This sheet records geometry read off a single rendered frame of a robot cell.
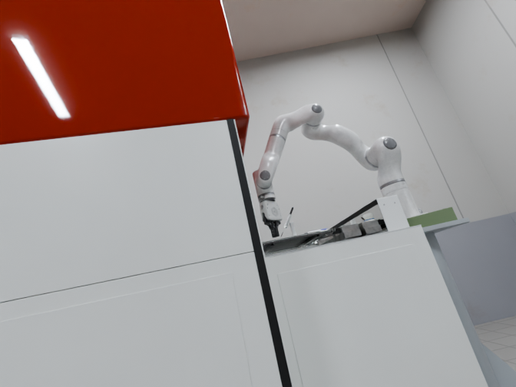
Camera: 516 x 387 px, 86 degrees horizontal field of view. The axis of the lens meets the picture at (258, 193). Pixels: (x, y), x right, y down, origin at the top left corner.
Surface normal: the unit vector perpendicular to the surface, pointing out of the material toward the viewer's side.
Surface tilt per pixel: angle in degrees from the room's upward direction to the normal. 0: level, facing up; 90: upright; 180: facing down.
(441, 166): 90
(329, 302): 90
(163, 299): 90
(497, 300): 90
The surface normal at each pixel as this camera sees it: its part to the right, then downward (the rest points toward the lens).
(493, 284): -0.03, -0.32
